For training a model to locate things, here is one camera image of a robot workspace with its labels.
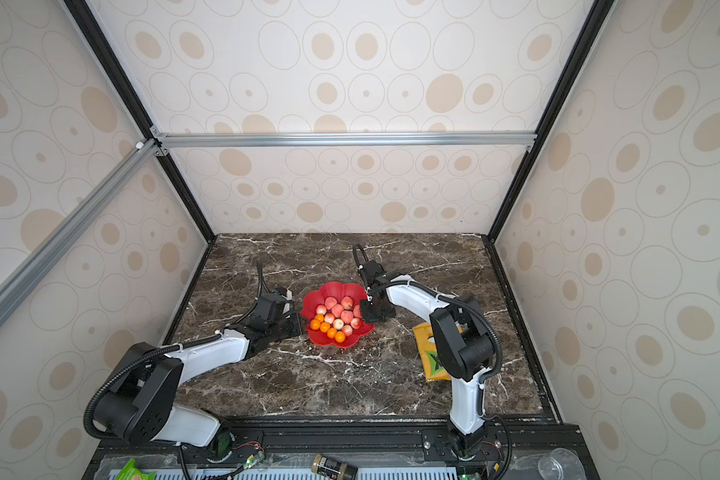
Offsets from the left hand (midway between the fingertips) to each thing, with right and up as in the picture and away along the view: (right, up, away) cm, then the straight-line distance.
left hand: (316, 319), depth 90 cm
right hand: (+19, 0, +4) cm, 20 cm away
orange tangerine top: (+1, 0, +4) cm, 4 cm away
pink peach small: (+6, -2, +2) cm, 7 cm away
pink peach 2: (+6, +2, +5) cm, 8 cm away
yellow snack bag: (+34, -13, -5) cm, 37 cm away
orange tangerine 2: (+5, -4, 0) cm, 6 cm away
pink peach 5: (+3, 0, +4) cm, 6 cm away
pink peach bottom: (+1, +2, +6) cm, 6 cm away
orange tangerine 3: (+7, -5, -1) cm, 9 cm away
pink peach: (+9, +4, +7) cm, 12 cm away
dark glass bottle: (+8, -30, -22) cm, 38 cm away
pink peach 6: (+12, -2, +2) cm, 12 cm away
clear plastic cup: (+62, -31, -19) cm, 72 cm away
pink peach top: (+3, +4, +7) cm, 9 cm away
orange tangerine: (-1, -2, +1) cm, 2 cm away
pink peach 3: (+12, +2, +4) cm, 13 cm away
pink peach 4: (+9, 0, +4) cm, 10 cm away
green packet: (-39, -31, -21) cm, 54 cm away
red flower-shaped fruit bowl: (-1, +6, +10) cm, 11 cm away
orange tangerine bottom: (+2, -3, +2) cm, 4 cm away
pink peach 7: (+10, -3, 0) cm, 10 cm away
